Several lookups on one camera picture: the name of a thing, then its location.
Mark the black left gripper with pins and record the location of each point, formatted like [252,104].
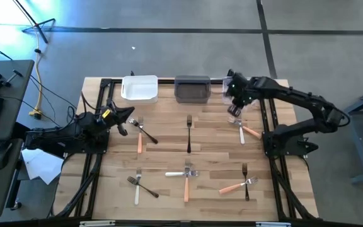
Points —
[116,116]

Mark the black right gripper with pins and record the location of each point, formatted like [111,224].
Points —
[243,94]

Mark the black metal fork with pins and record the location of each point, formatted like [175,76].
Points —
[147,135]
[189,138]
[246,189]
[147,190]

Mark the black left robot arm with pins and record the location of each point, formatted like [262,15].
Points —
[58,137]

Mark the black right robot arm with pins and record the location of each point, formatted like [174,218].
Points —
[295,94]

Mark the clear plastic bin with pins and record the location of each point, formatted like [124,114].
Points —
[224,91]

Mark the white plastic bin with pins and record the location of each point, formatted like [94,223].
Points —
[139,89]

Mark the grey translucent plastic bin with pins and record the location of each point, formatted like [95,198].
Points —
[192,91]

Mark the white paper sheet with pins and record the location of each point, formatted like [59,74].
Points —
[39,165]

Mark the white label strip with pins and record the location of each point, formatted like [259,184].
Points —
[96,223]
[273,224]

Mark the black computer mouse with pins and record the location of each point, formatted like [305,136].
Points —
[2,154]

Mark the black tripod stand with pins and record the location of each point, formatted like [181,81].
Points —
[35,24]

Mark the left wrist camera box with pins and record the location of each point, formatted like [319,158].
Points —
[105,114]

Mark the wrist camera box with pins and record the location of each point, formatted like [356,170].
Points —
[233,79]
[105,114]

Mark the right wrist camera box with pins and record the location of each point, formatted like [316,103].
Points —
[233,79]

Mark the black aluminium table frame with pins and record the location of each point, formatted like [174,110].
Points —
[166,81]

